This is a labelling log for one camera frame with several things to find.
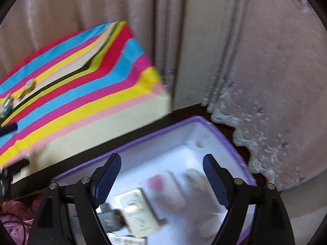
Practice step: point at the striped colourful tablecloth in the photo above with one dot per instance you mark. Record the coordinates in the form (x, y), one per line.
(89, 94)

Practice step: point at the pink label clear packet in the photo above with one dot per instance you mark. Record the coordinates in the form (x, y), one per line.
(157, 185)

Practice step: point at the small teal box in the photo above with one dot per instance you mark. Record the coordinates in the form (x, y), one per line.
(6, 106)

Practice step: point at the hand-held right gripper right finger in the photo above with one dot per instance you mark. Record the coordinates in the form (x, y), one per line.
(214, 181)

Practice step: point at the black box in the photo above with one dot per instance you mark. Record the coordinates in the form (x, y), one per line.
(109, 219)

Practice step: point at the beige curtain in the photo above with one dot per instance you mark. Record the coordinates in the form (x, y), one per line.
(255, 56)

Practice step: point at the pink blanket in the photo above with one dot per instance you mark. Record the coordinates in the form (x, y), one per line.
(15, 209)

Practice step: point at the purple-rimmed white storage box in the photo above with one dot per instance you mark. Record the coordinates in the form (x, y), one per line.
(178, 137)

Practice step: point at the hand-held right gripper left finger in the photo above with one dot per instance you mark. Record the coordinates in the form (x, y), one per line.
(112, 173)

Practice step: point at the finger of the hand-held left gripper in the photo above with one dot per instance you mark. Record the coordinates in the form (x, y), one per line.
(7, 129)
(15, 168)

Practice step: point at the white packets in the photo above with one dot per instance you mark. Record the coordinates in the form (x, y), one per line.
(138, 214)

